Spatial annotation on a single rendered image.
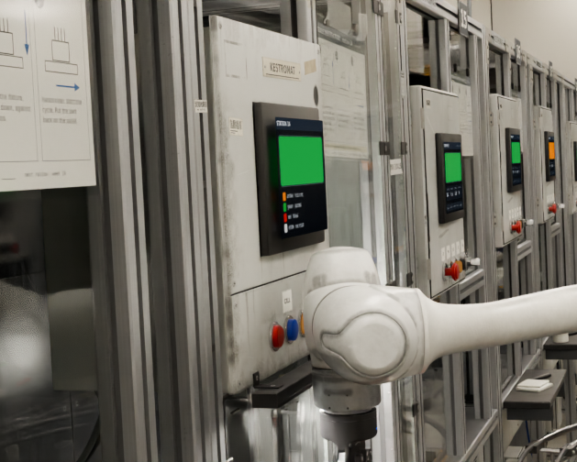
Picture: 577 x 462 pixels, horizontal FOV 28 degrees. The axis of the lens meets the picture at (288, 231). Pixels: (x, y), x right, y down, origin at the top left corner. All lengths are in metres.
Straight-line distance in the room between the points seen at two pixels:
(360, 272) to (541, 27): 8.88
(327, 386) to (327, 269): 0.15
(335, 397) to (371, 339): 0.23
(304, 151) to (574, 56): 8.69
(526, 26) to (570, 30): 0.38
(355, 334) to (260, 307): 0.24
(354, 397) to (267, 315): 0.16
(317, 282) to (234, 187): 0.17
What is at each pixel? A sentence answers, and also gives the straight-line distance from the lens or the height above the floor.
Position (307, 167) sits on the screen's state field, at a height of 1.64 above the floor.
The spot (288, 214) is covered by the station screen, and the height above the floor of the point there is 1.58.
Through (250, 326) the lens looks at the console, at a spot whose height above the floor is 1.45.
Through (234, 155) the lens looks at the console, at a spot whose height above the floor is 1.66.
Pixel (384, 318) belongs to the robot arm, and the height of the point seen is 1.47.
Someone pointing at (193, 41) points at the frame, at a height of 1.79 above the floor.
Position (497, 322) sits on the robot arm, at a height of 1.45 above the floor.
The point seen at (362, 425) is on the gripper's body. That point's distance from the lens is 1.51.
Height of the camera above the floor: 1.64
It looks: 3 degrees down
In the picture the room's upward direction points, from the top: 3 degrees counter-clockwise
